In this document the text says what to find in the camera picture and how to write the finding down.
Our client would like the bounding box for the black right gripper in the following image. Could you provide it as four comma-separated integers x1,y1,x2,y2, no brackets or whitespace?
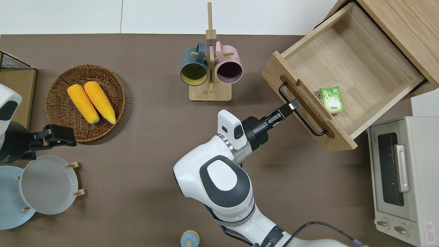
242,98,302,151

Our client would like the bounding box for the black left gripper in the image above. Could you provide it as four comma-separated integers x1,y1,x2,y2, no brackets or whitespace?
0,121,77,164

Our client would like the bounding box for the black metal drawer handle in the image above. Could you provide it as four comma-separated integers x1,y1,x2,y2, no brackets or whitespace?
278,82,328,137

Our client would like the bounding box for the wooden drawer cabinet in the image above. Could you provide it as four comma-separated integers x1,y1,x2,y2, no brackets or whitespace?
261,3,426,152

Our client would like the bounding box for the brown wicker basket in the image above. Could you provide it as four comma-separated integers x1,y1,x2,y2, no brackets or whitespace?
45,64,126,143

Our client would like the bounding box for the wooden plate rack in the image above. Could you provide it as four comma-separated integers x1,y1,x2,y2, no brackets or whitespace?
15,161,86,212

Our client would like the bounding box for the yellow corn cob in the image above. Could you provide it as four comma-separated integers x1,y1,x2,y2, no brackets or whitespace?
84,81,117,125
67,84,100,125

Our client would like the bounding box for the green juice carton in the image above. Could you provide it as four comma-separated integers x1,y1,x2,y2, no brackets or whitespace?
319,86,344,114

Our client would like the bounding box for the grey plate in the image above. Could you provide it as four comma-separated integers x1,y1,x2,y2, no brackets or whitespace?
19,155,79,215

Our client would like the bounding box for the pink mug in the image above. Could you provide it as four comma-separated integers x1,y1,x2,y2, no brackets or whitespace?
215,41,244,84

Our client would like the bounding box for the brown table mat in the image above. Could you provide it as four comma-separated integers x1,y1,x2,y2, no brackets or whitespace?
0,33,414,247

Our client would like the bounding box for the wooden mug rack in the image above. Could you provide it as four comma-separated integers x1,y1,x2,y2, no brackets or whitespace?
189,2,235,102

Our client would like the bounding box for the light blue plate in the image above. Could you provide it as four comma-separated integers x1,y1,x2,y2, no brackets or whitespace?
0,165,36,230

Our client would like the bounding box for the dark blue mug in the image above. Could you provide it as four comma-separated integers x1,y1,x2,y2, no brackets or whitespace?
180,42,209,86

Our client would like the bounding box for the white toaster oven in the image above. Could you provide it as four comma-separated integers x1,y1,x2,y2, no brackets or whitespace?
366,116,439,247

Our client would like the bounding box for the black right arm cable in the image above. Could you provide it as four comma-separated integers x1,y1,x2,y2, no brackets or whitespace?
284,221,369,247

